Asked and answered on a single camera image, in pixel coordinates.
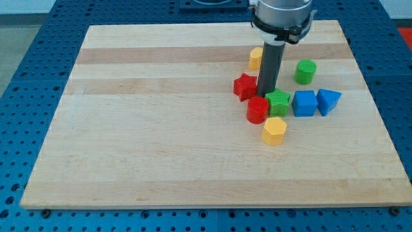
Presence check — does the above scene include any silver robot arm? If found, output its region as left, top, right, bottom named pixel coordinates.
left=250, top=0, right=317, bottom=97

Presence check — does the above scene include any blue triangle block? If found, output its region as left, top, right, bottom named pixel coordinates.
left=316, top=89, right=342, bottom=116

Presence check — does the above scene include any green star block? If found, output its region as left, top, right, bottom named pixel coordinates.
left=265, top=88, right=290, bottom=117

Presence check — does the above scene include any red cylinder block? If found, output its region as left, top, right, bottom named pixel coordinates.
left=246, top=97, right=269, bottom=124

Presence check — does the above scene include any yellow pentagon block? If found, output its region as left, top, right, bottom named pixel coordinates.
left=261, top=117, right=287, bottom=146

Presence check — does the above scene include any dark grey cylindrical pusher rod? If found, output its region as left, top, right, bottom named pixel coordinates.
left=256, top=43, right=285, bottom=97

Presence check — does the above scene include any blue cube block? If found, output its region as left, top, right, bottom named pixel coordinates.
left=292, top=90, right=318, bottom=117

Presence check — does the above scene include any dark blue base plate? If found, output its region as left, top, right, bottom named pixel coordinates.
left=178, top=0, right=249, bottom=11

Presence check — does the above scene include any red star block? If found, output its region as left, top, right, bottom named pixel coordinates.
left=233, top=73, right=257, bottom=102

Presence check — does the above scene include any green cylinder block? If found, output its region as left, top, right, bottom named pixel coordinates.
left=294, top=59, right=317, bottom=85

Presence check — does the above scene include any black white tool mount collar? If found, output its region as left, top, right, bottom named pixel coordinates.
left=250, top=10, right=317, bottom=44

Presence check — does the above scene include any yellow block behind rod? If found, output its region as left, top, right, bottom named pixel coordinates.
left=248, top=47, right=263, bottom=70

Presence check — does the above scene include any wooden board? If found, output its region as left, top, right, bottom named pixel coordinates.
left=20, top=20, right=411, bottom=209

